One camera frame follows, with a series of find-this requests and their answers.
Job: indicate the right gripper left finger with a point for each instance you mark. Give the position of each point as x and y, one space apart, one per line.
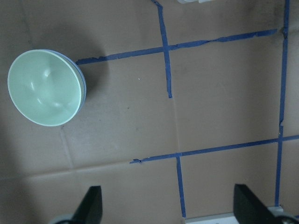
89 211

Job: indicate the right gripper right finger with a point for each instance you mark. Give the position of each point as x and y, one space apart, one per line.
248 209

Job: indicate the blue bowl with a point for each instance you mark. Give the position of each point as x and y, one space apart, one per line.
78 74

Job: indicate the green bowl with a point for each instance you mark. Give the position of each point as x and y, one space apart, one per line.
44 88

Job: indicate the clear plastic food container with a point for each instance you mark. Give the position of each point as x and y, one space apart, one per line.
191 1

